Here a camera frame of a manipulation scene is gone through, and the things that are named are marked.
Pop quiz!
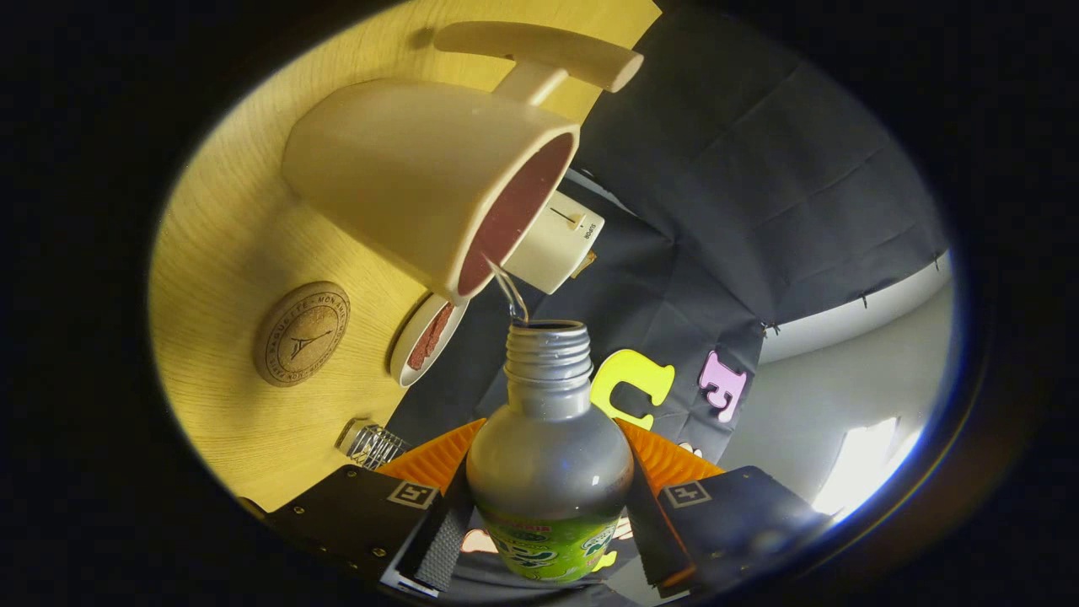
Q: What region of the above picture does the metal wire basket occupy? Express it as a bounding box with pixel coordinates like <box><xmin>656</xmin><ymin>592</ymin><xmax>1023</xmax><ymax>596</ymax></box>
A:
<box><xmin>336</xmin><ymin>419</ymin><xmax>411</xmax><ymax>470</ymax></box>

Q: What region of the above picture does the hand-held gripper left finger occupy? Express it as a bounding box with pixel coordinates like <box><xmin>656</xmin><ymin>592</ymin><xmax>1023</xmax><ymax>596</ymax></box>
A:
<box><xmin>240</xmin><ymin>417</ymin><xmax>488</xmax><ymax>595</ymax></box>

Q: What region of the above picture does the silver bottle with green label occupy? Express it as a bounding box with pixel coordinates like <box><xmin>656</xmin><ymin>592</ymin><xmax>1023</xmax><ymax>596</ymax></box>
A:
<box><xmin>465</xmin><ymin>320</ymin><xmax>635</xmax><ymax>584</ymax></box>

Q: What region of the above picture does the cream toaster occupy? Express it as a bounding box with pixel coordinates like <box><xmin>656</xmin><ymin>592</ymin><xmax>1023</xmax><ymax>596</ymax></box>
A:
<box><xmin>503</xmin><ymin>191</ymin><xmax>606</xmax><ymax>296</ymax></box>

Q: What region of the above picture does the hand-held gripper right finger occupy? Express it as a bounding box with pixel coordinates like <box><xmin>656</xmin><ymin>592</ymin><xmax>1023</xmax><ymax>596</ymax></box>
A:
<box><xmin>614</xmin><ymin>416</ymin><xmax>835</xmax><ymax>591</ymax></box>

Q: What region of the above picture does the round cork coaster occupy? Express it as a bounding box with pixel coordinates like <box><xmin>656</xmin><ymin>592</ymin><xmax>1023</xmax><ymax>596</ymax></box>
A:
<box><xmin>254</xmin><ymin>281</ymin><xmax>352</xmax><ymax>388</ymax></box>

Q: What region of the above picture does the cream cup with wooden handle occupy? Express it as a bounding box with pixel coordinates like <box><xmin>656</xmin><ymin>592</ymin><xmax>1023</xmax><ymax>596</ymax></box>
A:
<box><xmin>281</xmin><ymin>21</ymin><xmax>646</xmax><ymax>306</ymax></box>

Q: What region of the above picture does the small white plate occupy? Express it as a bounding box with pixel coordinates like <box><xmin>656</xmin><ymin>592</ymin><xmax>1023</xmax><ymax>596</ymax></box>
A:
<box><xmin>389</xmin><ymin>293</ymin><xmax>470</xmax><ymax>389</ymax></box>

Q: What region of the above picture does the wooden table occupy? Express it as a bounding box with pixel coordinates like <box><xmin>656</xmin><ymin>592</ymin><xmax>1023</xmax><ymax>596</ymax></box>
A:
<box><xmin>150</xmin><ymin>0</ymin><xmax>663</xmax><ymax>513</ymax></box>

